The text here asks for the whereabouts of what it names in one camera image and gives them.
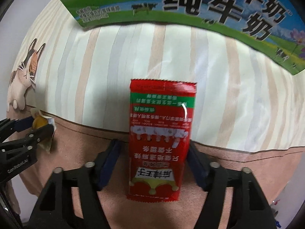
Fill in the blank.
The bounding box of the red spicy strip packet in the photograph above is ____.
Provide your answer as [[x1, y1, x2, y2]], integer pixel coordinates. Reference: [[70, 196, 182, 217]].
[[127, 79, 197, 203]]

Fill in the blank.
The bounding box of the small yellow candy wrapper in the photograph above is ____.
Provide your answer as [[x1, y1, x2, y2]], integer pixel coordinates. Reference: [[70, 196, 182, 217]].
[[30, 108, 57, 154]]

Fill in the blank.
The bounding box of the cardboard milk carton box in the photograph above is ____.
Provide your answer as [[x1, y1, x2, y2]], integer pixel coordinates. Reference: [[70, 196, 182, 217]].
[[60, 0, 304, 75]]

